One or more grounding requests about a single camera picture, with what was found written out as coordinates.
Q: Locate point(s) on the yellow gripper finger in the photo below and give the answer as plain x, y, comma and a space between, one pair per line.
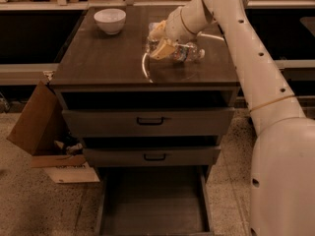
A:
164, 48
158, 30

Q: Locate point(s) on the crinkled clear water bottle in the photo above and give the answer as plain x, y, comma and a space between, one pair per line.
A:
188, 52

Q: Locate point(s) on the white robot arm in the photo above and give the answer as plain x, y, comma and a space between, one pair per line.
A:
283, 161

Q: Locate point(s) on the labelled plastic bottle on counter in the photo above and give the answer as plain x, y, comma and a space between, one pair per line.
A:
151, 26

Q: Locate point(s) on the dark wooden drawer cabinet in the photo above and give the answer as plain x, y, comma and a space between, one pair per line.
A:
113, 72

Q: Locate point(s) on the open bottom drawer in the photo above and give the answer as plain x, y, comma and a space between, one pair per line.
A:
154, 201

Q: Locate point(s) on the white ceramic bowl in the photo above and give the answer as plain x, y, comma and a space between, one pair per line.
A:
111, 21

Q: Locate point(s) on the crumpled trash in box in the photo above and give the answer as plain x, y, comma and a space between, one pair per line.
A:
69, 150

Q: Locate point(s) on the open cardboard box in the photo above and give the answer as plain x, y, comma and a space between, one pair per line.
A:
39, 126

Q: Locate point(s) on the top drawer with handle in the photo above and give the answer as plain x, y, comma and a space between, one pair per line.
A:
96, 124

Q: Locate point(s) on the drawer with handle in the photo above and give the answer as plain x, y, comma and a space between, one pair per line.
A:
135, 157
96, 124

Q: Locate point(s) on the middle drawer with handle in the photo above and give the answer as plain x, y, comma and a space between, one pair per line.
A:
135, 157

